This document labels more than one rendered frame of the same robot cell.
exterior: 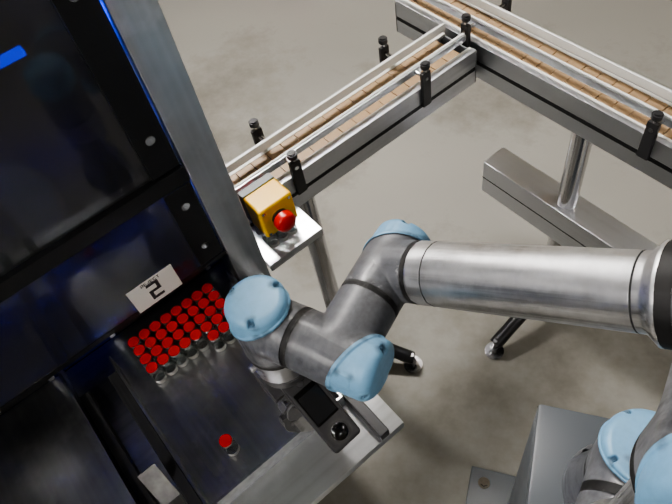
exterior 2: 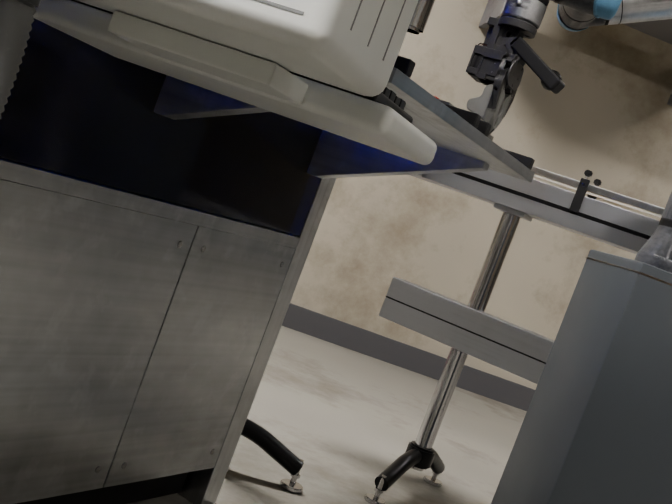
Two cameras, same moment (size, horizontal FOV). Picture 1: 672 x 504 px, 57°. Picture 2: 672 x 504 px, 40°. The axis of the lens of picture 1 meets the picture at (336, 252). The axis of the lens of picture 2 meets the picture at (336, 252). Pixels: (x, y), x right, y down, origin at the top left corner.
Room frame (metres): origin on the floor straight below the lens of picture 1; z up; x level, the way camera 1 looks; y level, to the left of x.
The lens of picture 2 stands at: (-0.91, 1.24, 0.71)
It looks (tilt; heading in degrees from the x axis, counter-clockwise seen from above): 3 degrees down; 324
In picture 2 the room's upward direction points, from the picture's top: 21 degrees clockwise
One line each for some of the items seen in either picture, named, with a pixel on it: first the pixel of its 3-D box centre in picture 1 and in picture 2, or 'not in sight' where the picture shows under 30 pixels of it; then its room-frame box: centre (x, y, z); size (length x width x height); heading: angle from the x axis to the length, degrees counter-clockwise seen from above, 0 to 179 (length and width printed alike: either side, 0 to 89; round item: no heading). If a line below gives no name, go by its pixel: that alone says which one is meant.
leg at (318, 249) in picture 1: (325, 275); not in sight; (0.96, 0.04, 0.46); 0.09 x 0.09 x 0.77; 28
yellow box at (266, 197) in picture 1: (268, 205); not in sight; (0.77, 0.10, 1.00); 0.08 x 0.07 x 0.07; 28
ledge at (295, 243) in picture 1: (277, 230); not in sight; (0.81, 0.11, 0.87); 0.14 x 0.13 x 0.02; 28
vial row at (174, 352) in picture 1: (194, 344); not in sight; (0.58, 0.28, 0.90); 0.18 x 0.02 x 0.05; 118
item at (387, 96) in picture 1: (344, 119); not in sight; (1.03, -0.09, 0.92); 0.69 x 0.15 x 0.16; 118
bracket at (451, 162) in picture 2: not in sight; (394, 169); (0.52, 0.16, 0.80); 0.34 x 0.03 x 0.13; 28
